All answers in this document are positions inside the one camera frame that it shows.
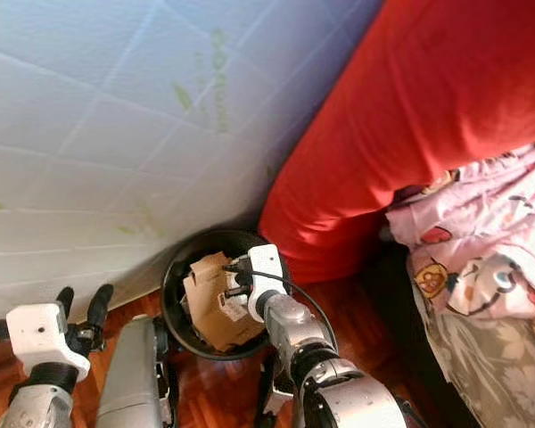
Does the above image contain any large red cushion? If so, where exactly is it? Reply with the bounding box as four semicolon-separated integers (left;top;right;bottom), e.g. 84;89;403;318
257;0;535;284

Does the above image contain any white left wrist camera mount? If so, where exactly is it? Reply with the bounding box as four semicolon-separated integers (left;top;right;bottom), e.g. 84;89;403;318
6;301;90;383

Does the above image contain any pink cartoon print blanket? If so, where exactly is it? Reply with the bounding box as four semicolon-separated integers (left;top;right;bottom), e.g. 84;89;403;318
385;143;535;349

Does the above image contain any grey robot leg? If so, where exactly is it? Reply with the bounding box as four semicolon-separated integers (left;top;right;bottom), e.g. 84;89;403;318
94;314;170;428
254;352;295;420

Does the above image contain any grey robot right leg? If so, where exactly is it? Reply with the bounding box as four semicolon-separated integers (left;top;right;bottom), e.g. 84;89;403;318
254;352;295;420

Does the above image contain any grey robot left leg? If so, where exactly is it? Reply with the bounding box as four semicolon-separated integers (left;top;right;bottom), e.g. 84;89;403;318
94;314;170;428

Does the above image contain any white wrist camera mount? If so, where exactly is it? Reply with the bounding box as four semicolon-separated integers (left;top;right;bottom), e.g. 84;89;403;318
6;301;90;383
245;243;286;324

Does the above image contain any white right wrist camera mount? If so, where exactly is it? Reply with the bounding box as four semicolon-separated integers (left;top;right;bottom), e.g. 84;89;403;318
245;243;286;324

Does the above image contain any brown cardboard piece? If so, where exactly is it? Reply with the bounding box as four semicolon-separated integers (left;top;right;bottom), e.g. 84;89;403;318
183;252;259;351

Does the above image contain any black round bin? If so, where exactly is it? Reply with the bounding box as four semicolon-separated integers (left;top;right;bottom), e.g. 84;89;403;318
160;229;291;362

